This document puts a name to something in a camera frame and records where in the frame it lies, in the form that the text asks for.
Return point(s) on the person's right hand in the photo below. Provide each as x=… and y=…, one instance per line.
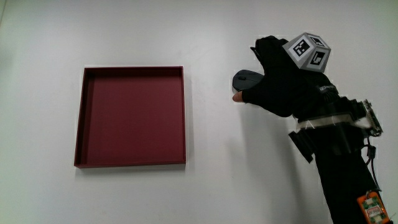
x=280, y=90

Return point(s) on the dark grey computer mouse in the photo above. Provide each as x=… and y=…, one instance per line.
x=245, y=79

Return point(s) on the white desk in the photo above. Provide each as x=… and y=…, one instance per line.
x=217, y=186

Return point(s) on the green wrist circuit board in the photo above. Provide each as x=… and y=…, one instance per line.
x=374, y=119

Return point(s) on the dark red square tray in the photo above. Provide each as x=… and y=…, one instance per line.
x=133, y=118

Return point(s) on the orange sensor module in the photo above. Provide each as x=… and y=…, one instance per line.
x=372, y=210

